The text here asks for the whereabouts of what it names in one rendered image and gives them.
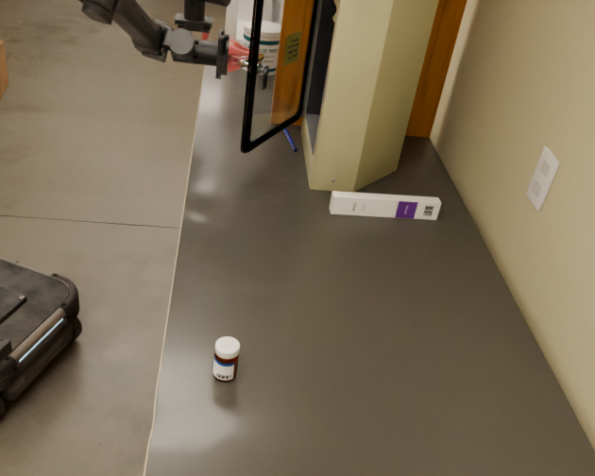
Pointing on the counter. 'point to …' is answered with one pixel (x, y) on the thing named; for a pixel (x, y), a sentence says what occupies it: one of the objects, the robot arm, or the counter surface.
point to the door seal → (256, 76)
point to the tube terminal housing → (367, 92)
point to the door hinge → (311, 58)
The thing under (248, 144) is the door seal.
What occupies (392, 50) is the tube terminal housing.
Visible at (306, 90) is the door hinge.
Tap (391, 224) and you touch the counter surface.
